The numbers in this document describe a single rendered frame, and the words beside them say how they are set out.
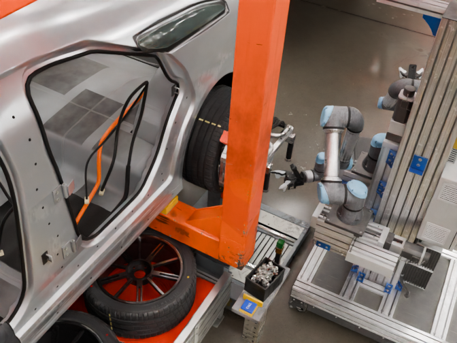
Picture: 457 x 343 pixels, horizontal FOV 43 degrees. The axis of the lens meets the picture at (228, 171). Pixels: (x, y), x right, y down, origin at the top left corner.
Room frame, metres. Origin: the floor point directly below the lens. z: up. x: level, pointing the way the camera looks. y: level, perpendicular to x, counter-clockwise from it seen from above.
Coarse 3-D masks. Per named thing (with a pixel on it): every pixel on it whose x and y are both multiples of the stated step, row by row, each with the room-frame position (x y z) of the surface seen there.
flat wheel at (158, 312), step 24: (144, 240) 2.36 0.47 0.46; (168, 240) 2.34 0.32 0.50; (120, 264) 2.15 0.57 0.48; (144, 264) 2.19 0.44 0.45; (168, 264) 2.31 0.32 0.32; (192, 264) 2.18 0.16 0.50; (96, 288) 1.95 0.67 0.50; (192, 288) 2.04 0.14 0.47; (96, 312) 1.86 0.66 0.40; (120, 312) 1.81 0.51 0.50; (144, 312) 1.82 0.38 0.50; (168, 312) 1.86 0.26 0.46; (120, 336) 1.80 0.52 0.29; (144, 336) 1.80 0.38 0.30
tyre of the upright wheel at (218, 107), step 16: (208, 96) 2.91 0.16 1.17; (224, 96) 2.92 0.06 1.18; (208, 112) 2.80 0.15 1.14; (224, 112) 2.79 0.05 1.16; (192, 128) 2.73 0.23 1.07; (208, 128) 2.71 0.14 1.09; (224, 128) 2.70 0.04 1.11; (192, 144) 2.67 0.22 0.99; (208, 144) 2.65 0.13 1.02; (192, 160) 2.63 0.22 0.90; (208, 160) 2.60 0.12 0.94; (192, 176) 2.64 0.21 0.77; (208, 176) 2.58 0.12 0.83
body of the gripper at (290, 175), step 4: (288, 172) 2.67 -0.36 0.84; (292, 172) 2.67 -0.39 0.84; (304, 172) 2.68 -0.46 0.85; (288, 176) 2.63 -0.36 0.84; (292, 176) 2.64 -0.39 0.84; (296, 176) 2.64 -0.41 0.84; (304, 176) 2.65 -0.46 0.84; (284, 180) 2.66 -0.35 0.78; (296, 180) 2.62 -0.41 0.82; (300, 180) 2.65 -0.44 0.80; (304, 180) 2.64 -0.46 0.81; (292, 184) 2.63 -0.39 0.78; (296, 184) 2.62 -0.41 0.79; (300, 184) 2.65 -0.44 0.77; (288, 188) 2.61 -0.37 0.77
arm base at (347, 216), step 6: (342, 210) 2.35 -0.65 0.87; (348, 210) 2.32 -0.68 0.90; (354, 210) 2.31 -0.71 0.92; (360, 210) 2.33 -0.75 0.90; (342, 216) 2.32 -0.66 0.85; (348, 216) 2.31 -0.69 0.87; (354, 216) 2.31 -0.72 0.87; (360, 216) 2.33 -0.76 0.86; (348, 222) 2.30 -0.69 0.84; (354, 222) 2.30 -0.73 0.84; (360, 222) 2.32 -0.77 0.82
